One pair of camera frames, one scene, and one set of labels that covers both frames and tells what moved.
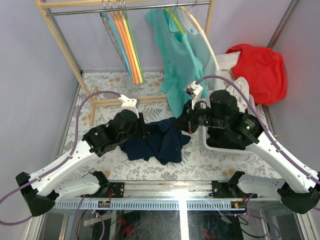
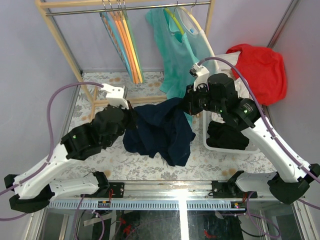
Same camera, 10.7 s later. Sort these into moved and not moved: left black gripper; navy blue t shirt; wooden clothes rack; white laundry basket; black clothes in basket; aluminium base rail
Moved: navy blue t shirt; left black gripper
Not moved: black clothes in basket; wooden clothes rack; aluminium base rail; white laundry basket
